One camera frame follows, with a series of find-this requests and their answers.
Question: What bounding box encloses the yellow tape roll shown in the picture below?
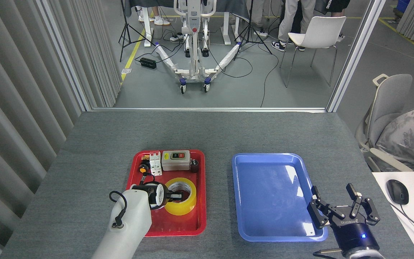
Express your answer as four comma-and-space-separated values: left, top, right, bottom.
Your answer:
164, 177, 197, 216

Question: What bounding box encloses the red plastic tray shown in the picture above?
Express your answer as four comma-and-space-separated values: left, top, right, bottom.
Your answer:
126, 149, 207, 237

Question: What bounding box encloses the white circuit breaker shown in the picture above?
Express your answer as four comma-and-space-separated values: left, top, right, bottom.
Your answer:
149, 152, 163, 177

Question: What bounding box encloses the black computer mouse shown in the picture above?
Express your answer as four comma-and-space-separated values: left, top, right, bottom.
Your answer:
386, 179, 409, 205

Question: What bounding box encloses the white desk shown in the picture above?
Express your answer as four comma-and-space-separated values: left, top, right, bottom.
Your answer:
372, 171, 414, 259

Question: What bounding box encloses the blue plastic tray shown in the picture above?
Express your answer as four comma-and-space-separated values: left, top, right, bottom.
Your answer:
232, 153, 328, 242

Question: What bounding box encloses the seated person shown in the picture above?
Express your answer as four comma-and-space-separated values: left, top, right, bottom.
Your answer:
375, 104, 414, 171

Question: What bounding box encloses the grey office chair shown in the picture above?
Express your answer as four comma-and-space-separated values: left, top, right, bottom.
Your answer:
355, 74, 414, 172

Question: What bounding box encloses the white wheeled stand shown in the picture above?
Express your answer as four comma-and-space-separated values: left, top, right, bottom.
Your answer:
155, 0, 242, 95

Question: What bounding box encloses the black tripod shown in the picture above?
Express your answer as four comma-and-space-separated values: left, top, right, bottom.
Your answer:
233, 0, 273, 61
118, 0, 156, 62

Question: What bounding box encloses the person in white shoes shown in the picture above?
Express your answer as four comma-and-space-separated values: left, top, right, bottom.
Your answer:
137, 5, 171, 26

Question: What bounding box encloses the white plastic chair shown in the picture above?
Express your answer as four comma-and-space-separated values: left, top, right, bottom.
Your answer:
280, 16, 347, 88

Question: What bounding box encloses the person in beige trousers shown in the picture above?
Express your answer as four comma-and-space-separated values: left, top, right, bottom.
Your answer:
271, 0, 317, 52

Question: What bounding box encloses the dark cloth covered table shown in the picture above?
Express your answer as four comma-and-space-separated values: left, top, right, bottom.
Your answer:
124, 0, 250, 47

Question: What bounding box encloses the person in black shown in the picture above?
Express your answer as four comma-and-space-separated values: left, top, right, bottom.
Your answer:
315, 0, 351, 40

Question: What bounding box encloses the person in grey trousers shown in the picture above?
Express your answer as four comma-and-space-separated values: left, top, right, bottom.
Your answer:
252, 0, 276, 37

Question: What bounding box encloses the grey push-button switch box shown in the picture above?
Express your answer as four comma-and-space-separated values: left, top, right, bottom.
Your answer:
161, 150, 191, 171

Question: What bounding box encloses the black mouse cable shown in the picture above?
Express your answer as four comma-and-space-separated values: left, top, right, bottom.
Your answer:
390, 203, 414, 243

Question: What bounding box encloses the silver frame rail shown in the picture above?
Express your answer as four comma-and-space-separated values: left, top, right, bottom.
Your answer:
91, 107, 327, 113

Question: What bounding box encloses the black floor cable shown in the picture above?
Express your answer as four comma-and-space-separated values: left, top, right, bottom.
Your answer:
207, 40, 253, 78
260, 54, 279, 108

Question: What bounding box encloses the silver frame post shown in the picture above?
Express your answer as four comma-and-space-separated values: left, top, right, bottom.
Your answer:
36, 0, 92, 111
326, 0, 386, 113

